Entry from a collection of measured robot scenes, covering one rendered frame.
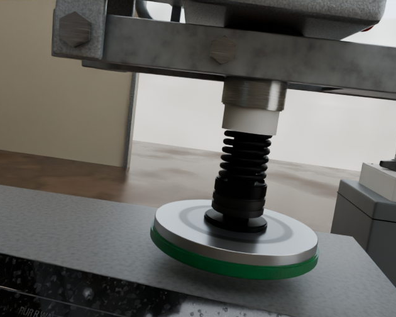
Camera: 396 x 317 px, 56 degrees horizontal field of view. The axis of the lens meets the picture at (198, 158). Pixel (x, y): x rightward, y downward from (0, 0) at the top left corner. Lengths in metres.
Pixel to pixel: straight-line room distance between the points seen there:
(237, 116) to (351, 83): 0.13
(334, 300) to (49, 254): 0.34
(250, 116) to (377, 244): 0.98
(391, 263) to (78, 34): 1.21
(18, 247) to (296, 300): 0.34
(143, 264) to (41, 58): 5.59
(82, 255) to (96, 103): 5.17
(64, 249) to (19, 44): 5.71
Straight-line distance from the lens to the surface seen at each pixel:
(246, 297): 0.45
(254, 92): 0.45
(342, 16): 0.41
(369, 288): 0.55
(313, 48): 0.44
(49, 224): 0.61
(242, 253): 0.41
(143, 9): 0.65
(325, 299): 0.49
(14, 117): 6.17
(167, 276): 0.46
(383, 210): 1.34
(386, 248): 1.38
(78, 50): 0.42
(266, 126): 0.46
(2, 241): 0.55
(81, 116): 5.72
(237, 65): 0.42
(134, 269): 0.47
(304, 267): 0.45
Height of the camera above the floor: 1.02
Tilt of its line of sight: 8 degrees down
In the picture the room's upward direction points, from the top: 7 degrees clockwise
